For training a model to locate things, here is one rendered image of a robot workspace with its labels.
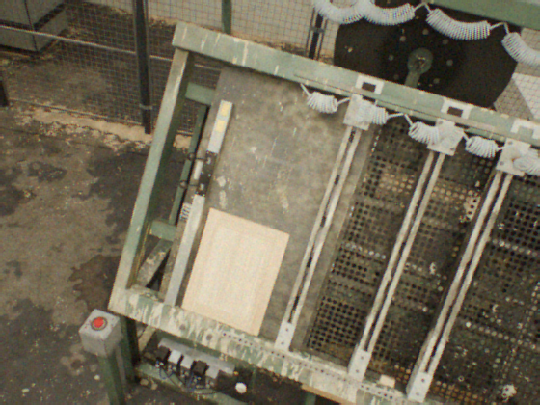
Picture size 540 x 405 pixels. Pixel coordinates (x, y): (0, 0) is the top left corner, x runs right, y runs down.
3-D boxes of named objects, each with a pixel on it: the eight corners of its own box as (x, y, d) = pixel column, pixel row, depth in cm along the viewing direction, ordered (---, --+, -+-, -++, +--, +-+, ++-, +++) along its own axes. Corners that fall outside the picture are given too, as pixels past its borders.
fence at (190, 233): (167, 300, 207) (163, 303, 203) (224, 101, 192) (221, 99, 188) (176, 304, 206) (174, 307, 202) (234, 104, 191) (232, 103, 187)
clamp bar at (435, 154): (343, 365, 196) (343, 393, 173) (439, 102, 178) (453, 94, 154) (365, 373, 195) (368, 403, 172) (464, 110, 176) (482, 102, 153)
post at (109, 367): (111, 412, 252) (94, 347, 199) (117, 401, 256) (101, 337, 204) (121, 416, 251) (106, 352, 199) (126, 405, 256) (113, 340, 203)
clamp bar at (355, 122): (272, 338, 200) (262, 363, 177) (358, 79, 181) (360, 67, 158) (293, 346, 199) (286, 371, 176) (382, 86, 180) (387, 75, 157)
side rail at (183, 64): (124, 279, 215) (113, 285, 205) (184, 53, 198) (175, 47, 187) (136, 283, 215) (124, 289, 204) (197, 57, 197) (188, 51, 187)
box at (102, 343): (84, 351, 198) (77, 331, 185) (99, 329, 206) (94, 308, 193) (108, 361, 196) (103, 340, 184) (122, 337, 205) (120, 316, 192)
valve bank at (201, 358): (144, 377, 211) (141, 353, 195) (158, 351, 221) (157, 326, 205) (242, 416, 206) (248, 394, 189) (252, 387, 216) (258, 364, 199)
